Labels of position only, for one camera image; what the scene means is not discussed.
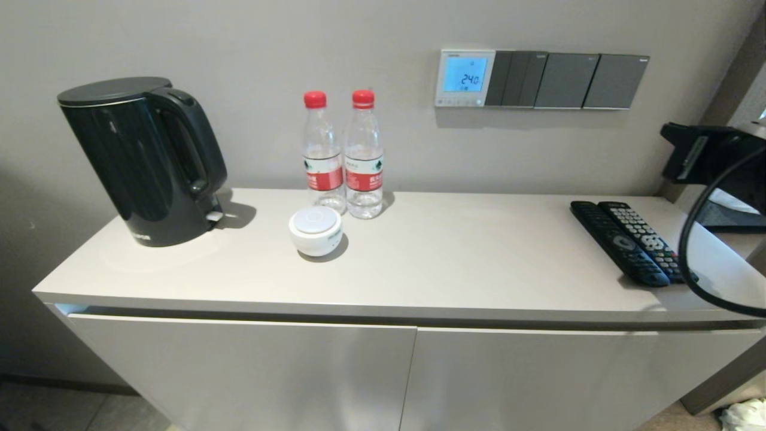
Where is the wall thermostat with screen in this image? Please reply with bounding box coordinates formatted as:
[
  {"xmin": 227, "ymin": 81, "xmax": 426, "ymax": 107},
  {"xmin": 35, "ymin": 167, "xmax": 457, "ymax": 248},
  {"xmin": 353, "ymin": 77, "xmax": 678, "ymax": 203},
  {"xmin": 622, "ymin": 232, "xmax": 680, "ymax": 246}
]
[{"xmin": 435, "ymin": 49, "xmax": 497, "ymax": 108}]

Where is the black remote control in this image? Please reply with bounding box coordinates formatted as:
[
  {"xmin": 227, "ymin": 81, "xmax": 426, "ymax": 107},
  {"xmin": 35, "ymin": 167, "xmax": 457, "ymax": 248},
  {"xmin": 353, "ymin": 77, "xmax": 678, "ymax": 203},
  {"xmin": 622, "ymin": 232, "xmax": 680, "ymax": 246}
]
[
  {"xmin": 598, "ymin": 201, "xmax": 698, "ymax": 284},
  {"xmin": 570, "ymin": 201, "xmax": 671, "ymax": 288}
]

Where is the white crumpled bag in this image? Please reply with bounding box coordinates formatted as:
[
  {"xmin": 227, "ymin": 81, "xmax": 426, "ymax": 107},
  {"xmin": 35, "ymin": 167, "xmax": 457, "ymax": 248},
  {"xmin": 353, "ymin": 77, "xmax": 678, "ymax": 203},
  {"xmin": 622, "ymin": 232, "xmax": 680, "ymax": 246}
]
[{"xmin": 720, "ymin": 399, "xmax": 766, "ymax": 431}]

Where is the beige sideboard cabinet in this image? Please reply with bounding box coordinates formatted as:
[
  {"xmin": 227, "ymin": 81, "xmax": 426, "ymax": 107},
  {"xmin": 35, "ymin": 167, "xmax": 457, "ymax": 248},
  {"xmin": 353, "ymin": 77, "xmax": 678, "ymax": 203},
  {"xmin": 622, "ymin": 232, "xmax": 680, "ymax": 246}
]
[{"xmin": 33, "ymin": 189, "xmax": 766, "ymax": 431}]

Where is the beige cabinet door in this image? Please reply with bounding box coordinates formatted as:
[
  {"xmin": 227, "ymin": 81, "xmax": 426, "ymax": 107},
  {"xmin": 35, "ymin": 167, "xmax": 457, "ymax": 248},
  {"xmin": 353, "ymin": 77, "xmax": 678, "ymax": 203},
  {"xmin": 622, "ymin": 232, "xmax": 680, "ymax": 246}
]
[
  {"xmin": 400, "ymin": 327, "xmax": 764, "ymax": 431},
  {"xmin": 67, "ymin": 314, "xmax": 417, "ymax": 431}
]

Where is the clear water bottle red cap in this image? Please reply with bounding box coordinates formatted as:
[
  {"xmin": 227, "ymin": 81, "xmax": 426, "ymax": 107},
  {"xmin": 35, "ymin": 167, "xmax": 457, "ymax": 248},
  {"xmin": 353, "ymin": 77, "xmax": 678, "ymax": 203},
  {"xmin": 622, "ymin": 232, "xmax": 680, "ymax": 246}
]
[
  {"xmin": 302, "ymin": 90, "xmax": 347, "ymax": 215},
  {"xmin": 345, "ymin": 89, "xmax": 384, "ymax": 220}
]

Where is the black electric kettle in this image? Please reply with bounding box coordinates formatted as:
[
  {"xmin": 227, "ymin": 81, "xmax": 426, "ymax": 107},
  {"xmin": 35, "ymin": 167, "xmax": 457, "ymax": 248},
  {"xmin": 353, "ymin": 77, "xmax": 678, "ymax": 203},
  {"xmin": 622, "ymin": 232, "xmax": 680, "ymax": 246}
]
[{"xmin": 57, "ymin": 77, "xmax": 228, "ymax": 248}]

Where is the brown door frame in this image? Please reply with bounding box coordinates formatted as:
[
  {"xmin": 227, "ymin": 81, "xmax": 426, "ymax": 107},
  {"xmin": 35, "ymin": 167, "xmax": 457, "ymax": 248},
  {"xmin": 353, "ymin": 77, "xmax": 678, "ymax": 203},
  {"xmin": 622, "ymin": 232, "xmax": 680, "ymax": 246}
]
[{"xmin": 658, "ymin": 12, "xmax": 766, "ymax": 204}]

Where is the black cable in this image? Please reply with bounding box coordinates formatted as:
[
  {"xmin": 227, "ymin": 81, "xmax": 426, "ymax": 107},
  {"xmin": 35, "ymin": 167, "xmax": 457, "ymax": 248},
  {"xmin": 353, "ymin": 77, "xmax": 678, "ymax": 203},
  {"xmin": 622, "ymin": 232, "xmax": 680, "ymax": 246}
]
[{"xmin": 678, "ymin": 145, "xmax": 766, "ymax": 318}]

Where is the grey single rocker wall switch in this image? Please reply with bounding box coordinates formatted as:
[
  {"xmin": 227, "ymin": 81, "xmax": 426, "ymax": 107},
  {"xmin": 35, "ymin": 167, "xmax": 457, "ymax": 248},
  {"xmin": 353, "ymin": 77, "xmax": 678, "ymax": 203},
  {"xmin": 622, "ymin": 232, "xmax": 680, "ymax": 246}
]
[
  {"xmin": 534, "ymin": 53, "xmax": 600, "ymax": 110},
  {"xmin": 583, "ymin": 54, "xmax": 651, "ymax": 110}
]

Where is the grey triple rocker wall switch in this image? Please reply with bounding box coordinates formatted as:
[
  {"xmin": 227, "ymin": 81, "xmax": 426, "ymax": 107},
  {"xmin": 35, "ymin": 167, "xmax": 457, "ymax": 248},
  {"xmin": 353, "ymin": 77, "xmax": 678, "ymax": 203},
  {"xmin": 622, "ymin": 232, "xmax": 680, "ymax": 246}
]
[{"xmin": 485, "ymin": 51, "xmax": 548, "ymax": 109}]

